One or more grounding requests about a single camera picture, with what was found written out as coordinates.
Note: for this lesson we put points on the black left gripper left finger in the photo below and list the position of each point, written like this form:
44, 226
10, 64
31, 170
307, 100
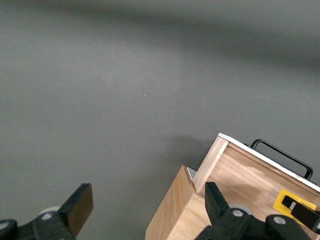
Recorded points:
50, 222

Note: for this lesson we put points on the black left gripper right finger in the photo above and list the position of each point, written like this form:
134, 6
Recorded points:
225, 225

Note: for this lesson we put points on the yellow cube block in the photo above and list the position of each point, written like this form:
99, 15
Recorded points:
281, 202

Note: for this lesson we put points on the white-fronted wooden drawer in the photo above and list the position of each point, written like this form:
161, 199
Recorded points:
250, 180

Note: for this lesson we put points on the light wooden drawer cabinet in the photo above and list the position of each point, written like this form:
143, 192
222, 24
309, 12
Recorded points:
175, 212

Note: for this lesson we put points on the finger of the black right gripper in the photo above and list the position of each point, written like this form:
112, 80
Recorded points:
305, 216

